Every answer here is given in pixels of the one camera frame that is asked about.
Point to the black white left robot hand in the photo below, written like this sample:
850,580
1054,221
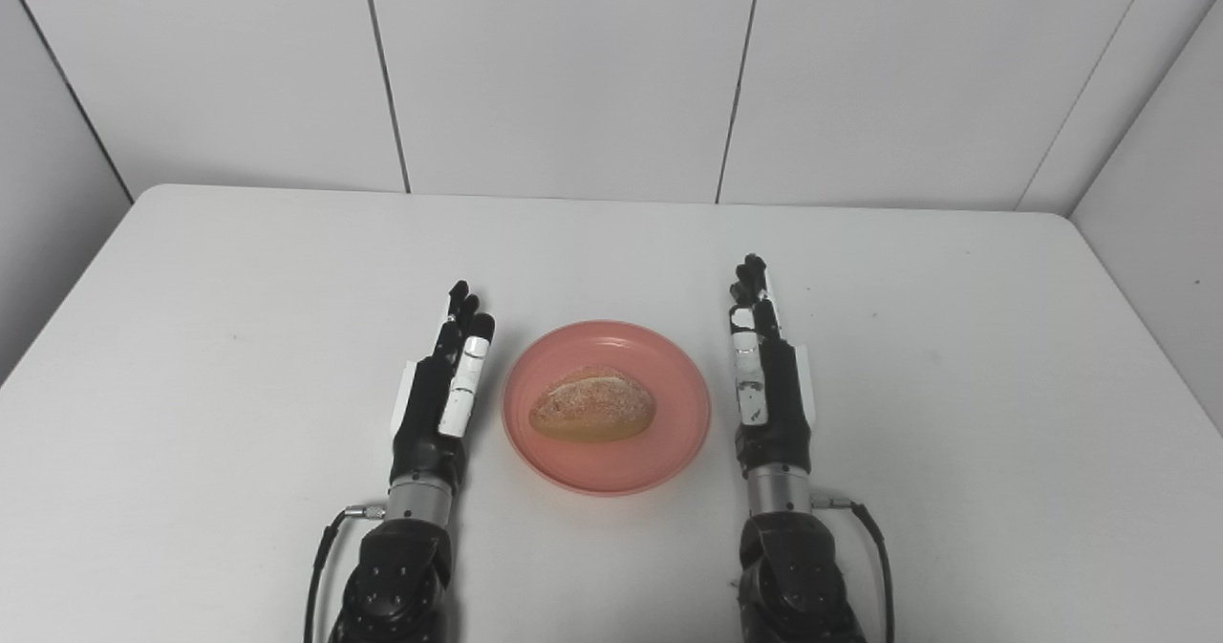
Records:
425,423

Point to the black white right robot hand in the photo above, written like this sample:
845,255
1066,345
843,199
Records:
788,404

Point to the golden bread roll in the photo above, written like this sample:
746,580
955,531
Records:
592,404

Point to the pink round plate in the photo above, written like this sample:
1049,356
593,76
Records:
611,466

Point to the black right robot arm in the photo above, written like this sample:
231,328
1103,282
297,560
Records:
793,576

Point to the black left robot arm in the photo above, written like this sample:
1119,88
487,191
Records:
401,576

